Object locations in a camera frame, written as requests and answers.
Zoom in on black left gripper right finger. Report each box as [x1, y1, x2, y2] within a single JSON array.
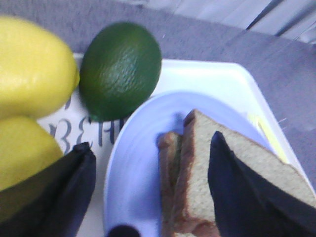
[[208, 131, 316, 237]]

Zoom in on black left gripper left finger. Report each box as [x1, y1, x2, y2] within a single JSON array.
[[0, 142, 96, 237]]

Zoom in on bread slice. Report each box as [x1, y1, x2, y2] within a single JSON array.
[[158, 131, 182, 237], [171, 110, 316, 237]]

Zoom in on light blue round plate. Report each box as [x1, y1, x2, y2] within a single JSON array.
[[104, 91, 272, 237]]

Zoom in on white rectangular tray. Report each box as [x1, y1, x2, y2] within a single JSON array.
[[39, 59, 303, 237]]

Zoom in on front yellow lemon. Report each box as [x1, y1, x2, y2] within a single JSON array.
[[0, 116, 63, 191]]

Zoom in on yellow lemon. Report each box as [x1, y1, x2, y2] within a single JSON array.
[[0, 116, 63, 191], [0, 15, 79, 119]]

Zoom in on rear yellow lemon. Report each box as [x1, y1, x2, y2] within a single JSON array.
[[0, 15, 79, 119]]

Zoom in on green lime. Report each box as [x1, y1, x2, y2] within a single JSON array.
[[79, 22, 162, 122]]

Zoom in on grey curtain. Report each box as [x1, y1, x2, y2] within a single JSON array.
[[129, 0, 316, 44]]

